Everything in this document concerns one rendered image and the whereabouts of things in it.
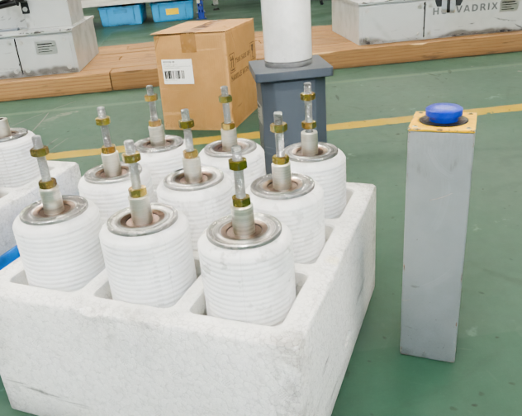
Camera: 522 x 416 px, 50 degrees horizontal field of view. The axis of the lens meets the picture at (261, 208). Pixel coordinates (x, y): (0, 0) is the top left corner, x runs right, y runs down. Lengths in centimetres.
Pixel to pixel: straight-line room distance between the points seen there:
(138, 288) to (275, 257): 15
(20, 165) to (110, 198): 32
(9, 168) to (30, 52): 168
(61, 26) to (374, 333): 215
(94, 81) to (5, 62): 39
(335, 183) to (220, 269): 26
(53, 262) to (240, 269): 23
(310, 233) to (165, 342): 20
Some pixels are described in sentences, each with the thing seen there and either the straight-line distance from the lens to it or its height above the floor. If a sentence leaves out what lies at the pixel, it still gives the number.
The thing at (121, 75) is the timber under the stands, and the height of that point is 6.
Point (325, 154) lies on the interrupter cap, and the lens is 74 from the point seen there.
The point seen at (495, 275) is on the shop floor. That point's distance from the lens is 99.
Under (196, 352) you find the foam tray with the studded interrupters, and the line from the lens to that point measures 57.
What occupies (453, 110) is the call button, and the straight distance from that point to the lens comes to 66.
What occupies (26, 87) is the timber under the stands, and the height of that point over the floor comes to 5.
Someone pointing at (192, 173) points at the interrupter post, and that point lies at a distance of 69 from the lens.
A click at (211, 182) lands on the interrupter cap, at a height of 25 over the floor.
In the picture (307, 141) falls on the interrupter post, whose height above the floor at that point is 27.
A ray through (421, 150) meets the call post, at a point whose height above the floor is 29.
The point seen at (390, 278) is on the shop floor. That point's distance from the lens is 95.
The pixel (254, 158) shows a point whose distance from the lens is 77.
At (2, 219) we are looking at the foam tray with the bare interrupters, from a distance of 94.
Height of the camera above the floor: 50
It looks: 25 degrees down
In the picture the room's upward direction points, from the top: 5 degrees counter-clockwise
